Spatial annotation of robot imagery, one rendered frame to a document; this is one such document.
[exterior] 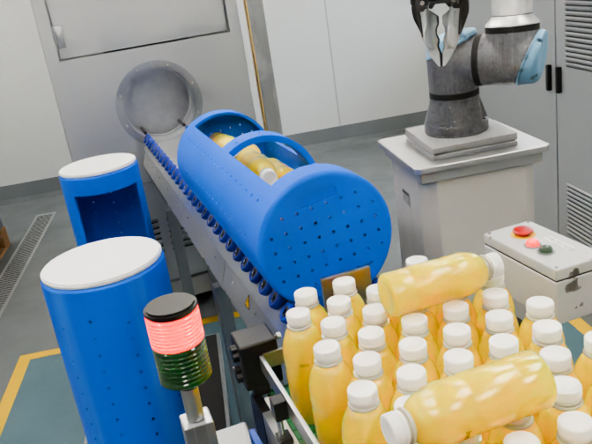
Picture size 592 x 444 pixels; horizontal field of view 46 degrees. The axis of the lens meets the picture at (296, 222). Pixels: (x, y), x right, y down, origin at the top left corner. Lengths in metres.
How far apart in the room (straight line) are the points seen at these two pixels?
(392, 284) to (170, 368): 0.36
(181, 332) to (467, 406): 0.32
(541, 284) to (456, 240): 0.48
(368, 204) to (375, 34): 5.25
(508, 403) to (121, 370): 1.03
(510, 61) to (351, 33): 4.97
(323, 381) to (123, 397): 0.76
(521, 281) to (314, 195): 0.41
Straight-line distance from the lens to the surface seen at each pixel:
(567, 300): 1.22
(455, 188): 1.63
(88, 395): 1.72
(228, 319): 2.46
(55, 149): 6.59
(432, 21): 1.19
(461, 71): 1.65
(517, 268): 1.26
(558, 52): 3.46
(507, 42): 1.61
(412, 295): 1.04
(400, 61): 6.68
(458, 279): 1.07
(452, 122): 1.67
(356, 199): 1.37
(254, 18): 2.71
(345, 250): 1.40
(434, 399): 0.78
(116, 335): 1.60
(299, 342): 1.11
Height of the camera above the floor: 1.60
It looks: 20 degrees down
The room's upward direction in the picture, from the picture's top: 9 degrees counter-clockwise
